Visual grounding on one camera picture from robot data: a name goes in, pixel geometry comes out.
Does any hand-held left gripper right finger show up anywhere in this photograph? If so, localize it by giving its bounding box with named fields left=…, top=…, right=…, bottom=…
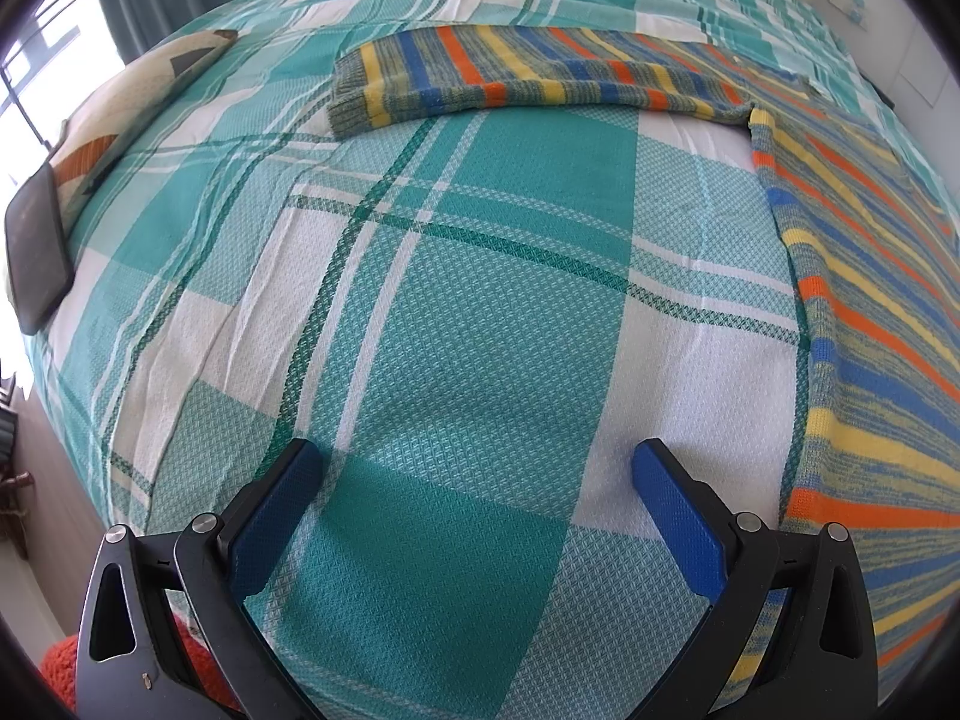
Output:
left=631, top=437, right=878, bottom=720

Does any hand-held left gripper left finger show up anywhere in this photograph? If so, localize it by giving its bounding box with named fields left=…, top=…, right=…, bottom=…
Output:
left=75, top=437, right=325, bottom=720

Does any striped knit shirt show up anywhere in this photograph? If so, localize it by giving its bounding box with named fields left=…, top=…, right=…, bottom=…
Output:
left=328, top=25, right=960, bottom=713

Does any person's orange knit garment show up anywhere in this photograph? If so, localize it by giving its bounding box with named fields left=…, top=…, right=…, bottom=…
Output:
left=36, top=611, right=245, bottom=720

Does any teal plaid bedspread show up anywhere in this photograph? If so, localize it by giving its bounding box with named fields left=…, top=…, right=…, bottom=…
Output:
left=22, top=0, right=897, bottom=720

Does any patterned cream pillow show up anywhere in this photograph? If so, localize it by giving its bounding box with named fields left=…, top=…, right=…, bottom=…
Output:
left=45, top=28, right=239, bottom=205

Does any window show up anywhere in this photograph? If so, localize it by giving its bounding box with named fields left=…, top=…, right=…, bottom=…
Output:
left=0, top=0, right=130, bottom=192

